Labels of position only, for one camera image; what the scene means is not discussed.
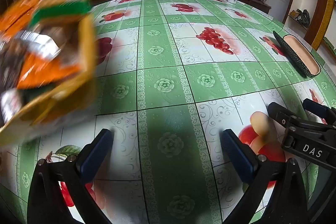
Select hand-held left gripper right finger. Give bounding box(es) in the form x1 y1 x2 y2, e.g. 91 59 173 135
222 129 309 224

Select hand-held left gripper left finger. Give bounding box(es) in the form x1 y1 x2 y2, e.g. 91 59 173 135
27 128 114 224

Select large yellow snack bag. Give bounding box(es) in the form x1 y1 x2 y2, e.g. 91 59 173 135
0 0 99 147

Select gold trimmed wooden pillar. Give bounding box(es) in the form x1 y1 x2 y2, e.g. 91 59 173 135
304 0 334 51

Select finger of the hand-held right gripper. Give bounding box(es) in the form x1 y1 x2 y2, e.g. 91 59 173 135
302 98 336 126
267 102 305 133

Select dark open glasses case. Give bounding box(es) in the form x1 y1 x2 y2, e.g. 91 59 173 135
272 30 321 78

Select dark items on shelf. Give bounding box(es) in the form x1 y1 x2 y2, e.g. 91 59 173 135
289 9 311 28

